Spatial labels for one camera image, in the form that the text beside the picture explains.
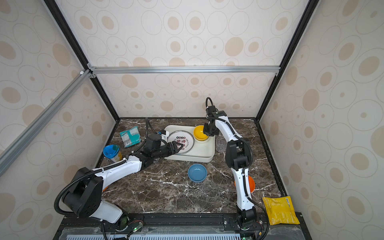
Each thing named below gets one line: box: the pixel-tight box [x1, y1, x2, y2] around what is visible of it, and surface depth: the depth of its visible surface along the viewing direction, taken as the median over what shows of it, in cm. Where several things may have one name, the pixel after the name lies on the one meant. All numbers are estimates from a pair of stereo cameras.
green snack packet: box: [119, 126, 142, 148], surface depth 108 cm
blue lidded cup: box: [103, 144, 120, 163], surface depth 91 cm
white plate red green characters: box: [167, 130, 195, 154], surface depth 107 cm
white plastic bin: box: [164, 125, 216, 163], surface depth 103 cm
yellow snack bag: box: [262, 196, 301, 226], surface depth 77 cm
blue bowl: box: [188, 163, 208, 183], surface depth 91 cm
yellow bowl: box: [193, 125, 209, 141], surface depth 102 cm
